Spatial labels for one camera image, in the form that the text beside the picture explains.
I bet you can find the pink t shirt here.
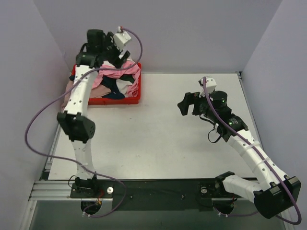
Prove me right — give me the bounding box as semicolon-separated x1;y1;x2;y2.
97;60;141;98

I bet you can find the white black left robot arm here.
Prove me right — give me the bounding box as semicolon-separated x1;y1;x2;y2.
57;28;131;197

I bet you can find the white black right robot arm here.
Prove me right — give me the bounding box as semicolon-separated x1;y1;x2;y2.
177;91;301;219

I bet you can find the navy blue t shirt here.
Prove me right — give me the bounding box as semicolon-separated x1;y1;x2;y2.
69;73;125;100

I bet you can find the white t shirt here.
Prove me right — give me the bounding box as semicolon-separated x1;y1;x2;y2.
101;65;139;97

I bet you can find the red plastic bin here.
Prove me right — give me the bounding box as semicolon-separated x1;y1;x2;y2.
71;62;142;106

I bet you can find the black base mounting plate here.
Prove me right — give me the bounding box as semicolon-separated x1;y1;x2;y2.
70;179;239;211

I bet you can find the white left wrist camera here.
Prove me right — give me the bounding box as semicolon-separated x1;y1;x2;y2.
113;26;131;50

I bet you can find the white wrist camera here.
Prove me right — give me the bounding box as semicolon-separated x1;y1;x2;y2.
198;76;217;94
113;26;131;50

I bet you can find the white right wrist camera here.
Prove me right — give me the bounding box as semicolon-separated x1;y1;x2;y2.
198;76;217;94

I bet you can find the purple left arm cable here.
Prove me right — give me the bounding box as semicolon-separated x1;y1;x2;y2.
25;27;144;219

